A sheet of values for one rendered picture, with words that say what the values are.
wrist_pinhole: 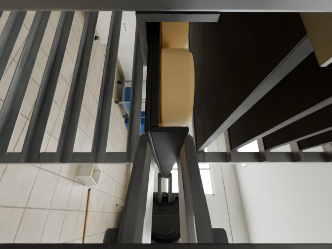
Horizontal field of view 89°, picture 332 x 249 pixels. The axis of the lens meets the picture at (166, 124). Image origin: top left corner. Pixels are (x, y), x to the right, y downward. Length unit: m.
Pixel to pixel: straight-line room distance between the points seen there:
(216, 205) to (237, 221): 0.58
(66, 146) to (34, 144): 0.09
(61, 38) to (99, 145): 0.43
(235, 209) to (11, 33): 4.94
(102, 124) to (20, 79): 0.31
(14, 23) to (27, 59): 0.18
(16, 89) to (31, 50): 0.16
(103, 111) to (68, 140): 0.12
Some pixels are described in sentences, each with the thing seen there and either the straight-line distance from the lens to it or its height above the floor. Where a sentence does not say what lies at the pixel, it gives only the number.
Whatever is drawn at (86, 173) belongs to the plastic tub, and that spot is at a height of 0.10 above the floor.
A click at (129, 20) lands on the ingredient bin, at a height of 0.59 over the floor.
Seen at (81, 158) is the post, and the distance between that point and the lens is 0.52.
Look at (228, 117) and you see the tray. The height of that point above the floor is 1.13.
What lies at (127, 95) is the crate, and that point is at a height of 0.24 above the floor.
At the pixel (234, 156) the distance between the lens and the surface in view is 0.50.
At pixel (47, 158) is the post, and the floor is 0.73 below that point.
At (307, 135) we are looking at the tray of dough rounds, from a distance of 0.41.
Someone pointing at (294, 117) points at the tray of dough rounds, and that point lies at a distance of 0.29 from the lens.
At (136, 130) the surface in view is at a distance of 0.49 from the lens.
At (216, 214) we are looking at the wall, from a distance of 4.89.
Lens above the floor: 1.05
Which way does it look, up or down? level
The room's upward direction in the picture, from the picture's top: 90 degrees clockwise
